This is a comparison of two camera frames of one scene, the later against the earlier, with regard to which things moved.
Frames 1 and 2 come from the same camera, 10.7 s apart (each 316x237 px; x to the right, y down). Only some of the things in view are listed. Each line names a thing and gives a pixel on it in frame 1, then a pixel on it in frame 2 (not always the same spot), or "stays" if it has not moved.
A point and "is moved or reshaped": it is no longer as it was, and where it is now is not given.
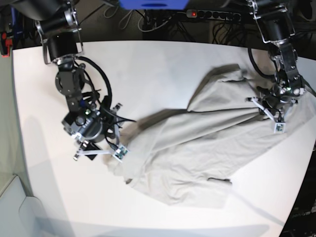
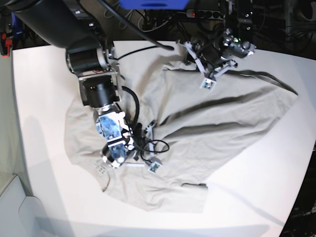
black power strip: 215,15 stays
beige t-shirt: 184,156 is moved or reshaped
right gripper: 283,92 -> 225,49
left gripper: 90,127 -> 118,151
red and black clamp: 5,44 stays
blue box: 154,4 stays
